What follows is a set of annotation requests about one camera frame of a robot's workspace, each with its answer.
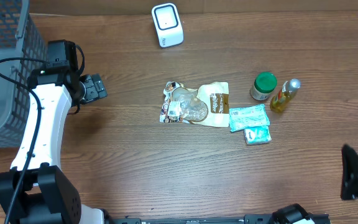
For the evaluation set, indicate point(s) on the white barcode scanner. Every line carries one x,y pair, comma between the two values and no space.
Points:
167,25

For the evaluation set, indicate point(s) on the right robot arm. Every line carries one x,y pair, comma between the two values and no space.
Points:
349,191

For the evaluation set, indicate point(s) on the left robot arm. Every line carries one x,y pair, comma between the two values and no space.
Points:
35,190

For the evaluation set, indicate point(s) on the green lid white jar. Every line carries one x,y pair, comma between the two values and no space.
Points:
263,86

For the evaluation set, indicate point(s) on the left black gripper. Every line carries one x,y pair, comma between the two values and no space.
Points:
95,88

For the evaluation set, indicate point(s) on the grey plastic mesh basket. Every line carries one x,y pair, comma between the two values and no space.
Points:
21,50

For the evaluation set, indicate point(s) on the yellow liquid bottle silver cap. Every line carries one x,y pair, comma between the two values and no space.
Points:
281,100

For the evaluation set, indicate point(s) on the small teal white packet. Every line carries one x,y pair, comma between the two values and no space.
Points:
257,135

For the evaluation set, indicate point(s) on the teal white snack packet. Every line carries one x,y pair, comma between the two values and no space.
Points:
241,118

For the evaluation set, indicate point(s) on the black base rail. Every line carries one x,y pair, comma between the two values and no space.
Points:
247,219

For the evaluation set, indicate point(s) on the brown snack packet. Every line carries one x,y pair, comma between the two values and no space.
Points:
207,105

